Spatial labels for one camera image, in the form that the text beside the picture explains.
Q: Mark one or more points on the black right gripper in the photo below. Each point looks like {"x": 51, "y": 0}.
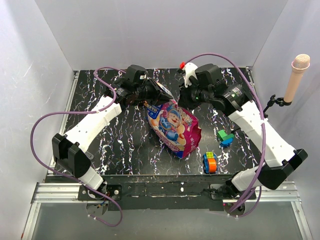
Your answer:
{"x": 184, "y": 101}

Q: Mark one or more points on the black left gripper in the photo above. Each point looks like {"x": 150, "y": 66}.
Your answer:
{"x": 159, "y": 95}

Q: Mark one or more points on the pink pet food bag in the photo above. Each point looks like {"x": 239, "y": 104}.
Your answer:
{"x": 175, "y": 126}

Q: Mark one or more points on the clear plastic scoop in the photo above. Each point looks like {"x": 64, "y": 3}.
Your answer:
{"x": 89, "y": 155}

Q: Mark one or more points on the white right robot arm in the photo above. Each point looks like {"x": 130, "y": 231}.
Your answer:
{"x": 205, "y": 84}

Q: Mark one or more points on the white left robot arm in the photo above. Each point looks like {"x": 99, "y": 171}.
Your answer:
{"x": 69, "y": 149}

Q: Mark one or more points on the green blue toy blocks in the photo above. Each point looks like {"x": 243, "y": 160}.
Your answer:
{"x": 225, "y": 139}

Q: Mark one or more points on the blue orange toy car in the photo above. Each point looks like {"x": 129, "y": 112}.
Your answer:
{"x": 209, "y": 160}

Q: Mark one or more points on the black microphone clamp stand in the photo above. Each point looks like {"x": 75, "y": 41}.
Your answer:
{"x": 273, "y": 100}

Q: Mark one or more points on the pink microphone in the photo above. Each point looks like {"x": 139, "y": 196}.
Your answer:
{"x": 298, "y": 67}

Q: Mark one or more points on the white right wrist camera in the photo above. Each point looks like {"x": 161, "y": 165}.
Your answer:
{"x": 188, "y": 71}

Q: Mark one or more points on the aluminium frame rail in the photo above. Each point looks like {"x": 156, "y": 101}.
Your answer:
{"x": 71, "y": 193}

